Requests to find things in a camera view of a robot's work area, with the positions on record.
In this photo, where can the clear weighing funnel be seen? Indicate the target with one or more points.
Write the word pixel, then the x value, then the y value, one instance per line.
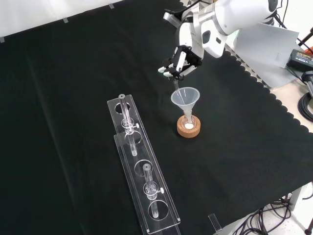
pixel 176 85

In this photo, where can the small glass round-bottom flask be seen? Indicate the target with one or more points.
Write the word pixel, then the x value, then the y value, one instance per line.
pixel 188 126

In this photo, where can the clear acrylic funnel stand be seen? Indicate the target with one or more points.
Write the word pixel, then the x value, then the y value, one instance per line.
pixel 137 151

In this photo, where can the translucent plastic funnel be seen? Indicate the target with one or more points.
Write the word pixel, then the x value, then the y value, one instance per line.
pixel 193 100

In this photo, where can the black bench cloth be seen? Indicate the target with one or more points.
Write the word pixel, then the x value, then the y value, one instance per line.
pixel 73 98

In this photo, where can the silver mounting plate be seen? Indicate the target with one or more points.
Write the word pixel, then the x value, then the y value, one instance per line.
pixel 274 76

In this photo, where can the pale board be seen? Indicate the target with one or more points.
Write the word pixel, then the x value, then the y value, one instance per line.
pixel 264 46

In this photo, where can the black power adapter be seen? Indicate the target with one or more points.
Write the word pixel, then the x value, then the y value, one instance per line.
pixel 300 58

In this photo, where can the black tripod leg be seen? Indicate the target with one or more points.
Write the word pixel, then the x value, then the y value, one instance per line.
pixel 304 40

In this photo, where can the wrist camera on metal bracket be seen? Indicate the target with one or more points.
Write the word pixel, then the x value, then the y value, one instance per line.
pixel 171 17

